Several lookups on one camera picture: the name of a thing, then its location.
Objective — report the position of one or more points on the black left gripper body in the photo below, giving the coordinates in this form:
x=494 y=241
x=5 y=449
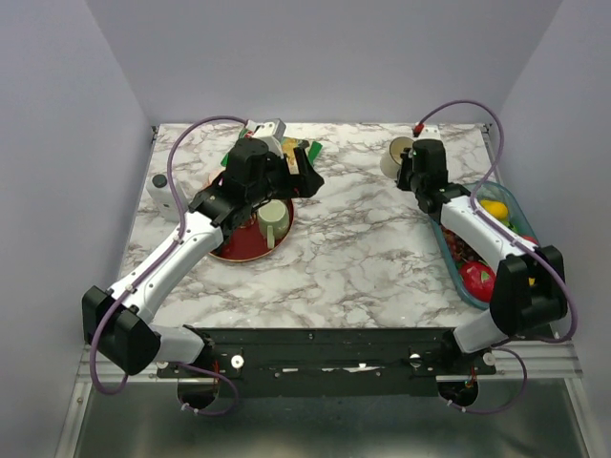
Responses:
x=258 y=193

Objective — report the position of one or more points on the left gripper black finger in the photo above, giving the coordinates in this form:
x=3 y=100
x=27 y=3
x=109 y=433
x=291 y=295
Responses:
x=286 y=184
x=311 y=179

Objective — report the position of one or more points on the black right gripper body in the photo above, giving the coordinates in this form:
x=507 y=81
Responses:
x=407 y=179

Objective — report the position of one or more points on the light green mug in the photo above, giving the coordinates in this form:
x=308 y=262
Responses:
x=274 y=220

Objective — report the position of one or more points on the cream mug with black rim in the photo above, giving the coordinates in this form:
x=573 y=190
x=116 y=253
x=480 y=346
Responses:
x=390 y=162

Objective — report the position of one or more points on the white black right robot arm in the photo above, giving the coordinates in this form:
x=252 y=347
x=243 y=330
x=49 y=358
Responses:
x=529 y=286

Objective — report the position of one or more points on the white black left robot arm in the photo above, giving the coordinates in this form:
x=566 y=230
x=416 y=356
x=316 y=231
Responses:
x=117 y=321

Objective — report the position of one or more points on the green chips bag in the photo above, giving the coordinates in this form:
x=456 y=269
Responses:
x=312 y=148

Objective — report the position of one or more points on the teal transparent fruit container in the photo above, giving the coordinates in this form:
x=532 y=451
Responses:
x=492 y=242

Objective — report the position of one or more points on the yellow toy lemon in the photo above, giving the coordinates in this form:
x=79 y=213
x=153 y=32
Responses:
x=496 y=209

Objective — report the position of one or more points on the dark toy grapes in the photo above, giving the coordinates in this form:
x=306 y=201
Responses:
x=460 y=250

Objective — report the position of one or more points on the white bottle grey cap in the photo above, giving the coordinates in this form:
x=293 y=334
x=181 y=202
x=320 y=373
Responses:
x=159 y=191

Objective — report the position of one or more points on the red toy dragon fruit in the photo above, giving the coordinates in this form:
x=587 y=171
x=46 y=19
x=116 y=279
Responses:
x=478 y=279

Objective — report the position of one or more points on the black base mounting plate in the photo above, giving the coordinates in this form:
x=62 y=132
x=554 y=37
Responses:
x=325 y=362

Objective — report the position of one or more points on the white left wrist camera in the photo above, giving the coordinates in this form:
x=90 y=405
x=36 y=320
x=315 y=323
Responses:
x=271 y=132

